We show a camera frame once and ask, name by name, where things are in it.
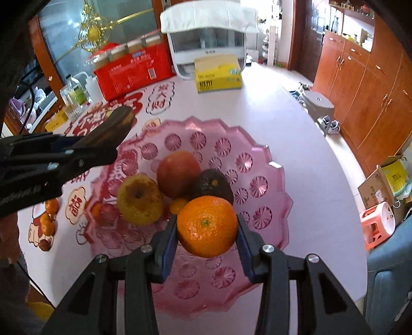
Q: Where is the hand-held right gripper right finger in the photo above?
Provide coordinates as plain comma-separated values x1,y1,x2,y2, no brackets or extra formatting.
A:
236,214,367,335

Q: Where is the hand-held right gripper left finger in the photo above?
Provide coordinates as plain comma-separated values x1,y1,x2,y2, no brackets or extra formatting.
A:
42,214,179,335

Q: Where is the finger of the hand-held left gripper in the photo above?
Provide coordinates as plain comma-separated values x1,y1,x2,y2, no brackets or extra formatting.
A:
0,133,76,152
0,149,97,176

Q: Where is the yellow apple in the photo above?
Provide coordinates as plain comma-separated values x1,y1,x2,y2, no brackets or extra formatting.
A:
116,175,164,225

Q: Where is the pink plastic fruit bowl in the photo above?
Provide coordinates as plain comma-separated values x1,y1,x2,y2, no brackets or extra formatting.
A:
84,116,294,319

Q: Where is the overripe dark banana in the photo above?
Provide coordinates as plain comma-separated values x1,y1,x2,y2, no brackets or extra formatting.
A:
77,106,137,166

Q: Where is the red apple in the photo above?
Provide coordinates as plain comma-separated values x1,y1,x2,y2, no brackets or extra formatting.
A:
157,151,202,198

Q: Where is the dark avocado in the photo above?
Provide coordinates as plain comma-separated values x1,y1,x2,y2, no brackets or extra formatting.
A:
190,169,234,205

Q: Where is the person's left forearm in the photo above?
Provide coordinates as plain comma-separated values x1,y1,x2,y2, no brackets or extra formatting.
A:
0,211,29,268

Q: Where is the flat yellow box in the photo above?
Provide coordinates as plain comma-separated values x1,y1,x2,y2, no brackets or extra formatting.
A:
44,110,70,132

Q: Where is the glass cup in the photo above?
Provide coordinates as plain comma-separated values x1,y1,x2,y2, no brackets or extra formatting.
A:
63,103,85,121

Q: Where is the clear bottle green label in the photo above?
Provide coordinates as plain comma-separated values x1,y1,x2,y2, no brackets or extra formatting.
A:
64,75,89,105

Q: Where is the white wash bottle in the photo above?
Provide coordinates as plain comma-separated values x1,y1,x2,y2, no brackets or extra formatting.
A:
75,71,104,102

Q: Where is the red package of jars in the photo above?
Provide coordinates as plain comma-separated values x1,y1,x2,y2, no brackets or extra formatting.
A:
87,34,176,101

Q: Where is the frosted glass door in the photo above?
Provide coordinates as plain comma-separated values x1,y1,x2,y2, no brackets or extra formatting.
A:
37,0,161,81

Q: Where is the gold door ornament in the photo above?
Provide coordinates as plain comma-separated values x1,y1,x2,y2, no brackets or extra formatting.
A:
75,0,111,52

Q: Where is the pink plastic stool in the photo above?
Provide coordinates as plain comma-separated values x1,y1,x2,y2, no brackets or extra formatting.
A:
360,201,395,252

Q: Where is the cardboard box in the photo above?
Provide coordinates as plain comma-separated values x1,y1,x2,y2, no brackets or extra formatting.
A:
358,155,412,213

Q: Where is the blue sofa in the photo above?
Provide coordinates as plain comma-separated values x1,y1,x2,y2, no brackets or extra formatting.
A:
364,222,412,335

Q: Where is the white countertop dispenser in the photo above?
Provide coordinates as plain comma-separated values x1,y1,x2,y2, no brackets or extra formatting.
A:
166,22,248,80

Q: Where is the white round stool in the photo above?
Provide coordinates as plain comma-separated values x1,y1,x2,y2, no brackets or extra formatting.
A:
303,90,335,128

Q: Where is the yellow package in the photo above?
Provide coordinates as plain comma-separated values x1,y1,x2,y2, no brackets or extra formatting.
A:
381,159,412,200

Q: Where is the yellow tissue box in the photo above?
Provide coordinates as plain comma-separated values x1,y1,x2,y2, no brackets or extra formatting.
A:
194,54,243,94

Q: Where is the white cloth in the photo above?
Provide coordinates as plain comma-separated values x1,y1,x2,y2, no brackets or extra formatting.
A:
160,6,260,34

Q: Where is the white shoe rack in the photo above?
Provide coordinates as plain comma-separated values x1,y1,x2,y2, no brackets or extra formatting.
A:
262,26,280,66

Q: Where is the brown entrance door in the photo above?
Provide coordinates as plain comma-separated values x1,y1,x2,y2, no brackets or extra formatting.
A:
288,0,325,82

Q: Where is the black cable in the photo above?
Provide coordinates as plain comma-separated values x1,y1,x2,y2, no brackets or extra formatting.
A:
18,85,37,132

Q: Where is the wooden wall cabinet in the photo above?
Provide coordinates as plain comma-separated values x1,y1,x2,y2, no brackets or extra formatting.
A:
314,10,412,184

